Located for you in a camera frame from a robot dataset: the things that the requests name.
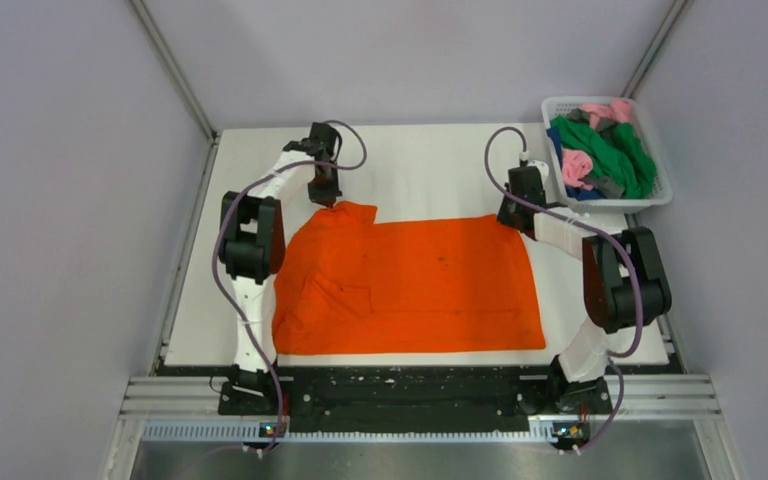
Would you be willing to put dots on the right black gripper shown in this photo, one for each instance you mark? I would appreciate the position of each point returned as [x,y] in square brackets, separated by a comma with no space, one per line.
[502,215]

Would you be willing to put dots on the pink t-shirt in basket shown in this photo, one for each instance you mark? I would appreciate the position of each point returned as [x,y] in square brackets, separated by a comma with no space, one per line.
[592,158]

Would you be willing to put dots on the grey t-shirt in basket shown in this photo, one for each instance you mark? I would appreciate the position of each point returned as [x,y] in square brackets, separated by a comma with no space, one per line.
[577,170]

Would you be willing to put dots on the blue t-shirt in basket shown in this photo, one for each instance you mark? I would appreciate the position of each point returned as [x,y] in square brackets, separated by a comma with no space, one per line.
[572,192]

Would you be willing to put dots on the aluminium frame rail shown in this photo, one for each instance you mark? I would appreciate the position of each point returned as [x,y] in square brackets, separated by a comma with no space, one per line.
[646,397]

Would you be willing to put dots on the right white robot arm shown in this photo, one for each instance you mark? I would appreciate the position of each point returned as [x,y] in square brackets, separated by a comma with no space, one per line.
[624,286]

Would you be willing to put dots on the grey slotted cable duct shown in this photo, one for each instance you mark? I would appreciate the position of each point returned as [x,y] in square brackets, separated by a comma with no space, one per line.
[261,432]

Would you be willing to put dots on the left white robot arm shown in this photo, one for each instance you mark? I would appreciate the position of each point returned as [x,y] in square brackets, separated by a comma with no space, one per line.
[250,249]

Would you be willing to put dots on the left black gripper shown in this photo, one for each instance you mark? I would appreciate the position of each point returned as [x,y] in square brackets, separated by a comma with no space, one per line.
[326,197]

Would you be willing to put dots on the white plastic laundry basket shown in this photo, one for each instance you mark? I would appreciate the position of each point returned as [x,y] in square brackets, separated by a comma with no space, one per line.
[662,194]

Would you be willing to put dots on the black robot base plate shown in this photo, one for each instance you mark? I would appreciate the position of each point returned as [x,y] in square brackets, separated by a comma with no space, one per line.
[412,399]

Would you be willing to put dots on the green t-shirt in basket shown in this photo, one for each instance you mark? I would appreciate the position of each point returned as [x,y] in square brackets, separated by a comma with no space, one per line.
[644,165]

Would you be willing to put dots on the orange t-shirt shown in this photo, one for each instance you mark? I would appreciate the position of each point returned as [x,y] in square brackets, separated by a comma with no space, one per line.
[352,285]

